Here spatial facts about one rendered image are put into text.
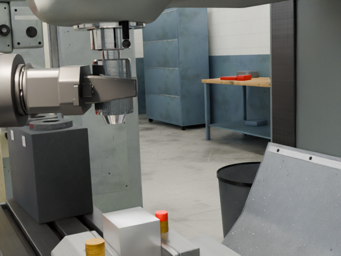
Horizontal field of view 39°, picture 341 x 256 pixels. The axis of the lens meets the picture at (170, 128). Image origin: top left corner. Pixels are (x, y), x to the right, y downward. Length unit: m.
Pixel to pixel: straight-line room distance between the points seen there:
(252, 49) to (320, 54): 6.49
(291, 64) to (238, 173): 1.98
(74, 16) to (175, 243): 0.28
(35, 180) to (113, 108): 0.47
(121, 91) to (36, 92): 0.10
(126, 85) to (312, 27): 0.38
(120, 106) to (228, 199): 1.97
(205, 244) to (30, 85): 0.32
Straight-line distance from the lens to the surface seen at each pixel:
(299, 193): 0.84
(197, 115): 8.02
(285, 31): 0.88
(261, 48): 7.14
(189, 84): 7.90
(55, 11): 0.54
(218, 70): 8.05
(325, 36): 0.82
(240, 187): 2.43
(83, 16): 0.53
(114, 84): 0.56
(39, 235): 0.98
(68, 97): 0.54
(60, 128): 1.02
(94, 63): 0.58
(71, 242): 0.62
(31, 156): 1.01
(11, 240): 0.97
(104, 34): 0.57
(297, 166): 0.86
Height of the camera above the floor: 1.27
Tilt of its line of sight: 9 degrees down
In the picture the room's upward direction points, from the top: 2 degrees counter-clockwise
